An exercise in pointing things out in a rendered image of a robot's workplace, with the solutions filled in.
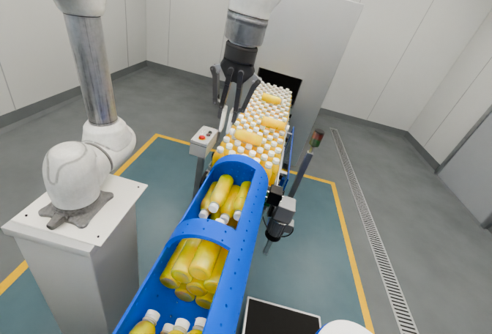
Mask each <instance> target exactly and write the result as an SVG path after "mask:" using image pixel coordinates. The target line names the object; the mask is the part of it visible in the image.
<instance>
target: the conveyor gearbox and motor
mask: <svg viewBox="0 0 492 334"><path fill-rule="evenodd" d="M296 202H297V201H296V199H295V198H291V197H288V196H284V195H283V198H282V201H281V203H279V204H278V207H275V208H274V210H273V213H272V215H271V218H270V220H269V223H268V225H266V223H265V220H264V216H262V217H263V220H264V224H265V226H266V231H265V235H266V238H267V239H268V240H270V241H272V242H278V241H279V240H280V238H281V237H287V236H289V235H291V234H292V233H293V231H294V220H292V218H293V216H294V214H295V212H296ZM284 232H285V233H288V235H286V236H283V233H284Z"/></svg>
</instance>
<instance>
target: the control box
mask: <svg viewBox="0 0 492 334"><path fill-rule="evenodd" d="M210 130H211V131H212V133H210V136H207V135H206V134H207V133H209V131H210ZM201 132H202V133H201ZM217 133H218V130H216V129H214V128H211V127H207V126H203V127H202V128H201V129H200V130H199V131H198V132H197V133H196V134H195V135H194V136H193V137H192V138H191V140H190V151H189V154H191V155H195V156H197V157H202V158H204V159H205V158H206V156H207V155H208V154H209V152H210V151H211V149H212V147H213V146H214V145H215V144H216V140H217ZM199 136H205V137H206V138H205V139H200V138H199Z"/></svg>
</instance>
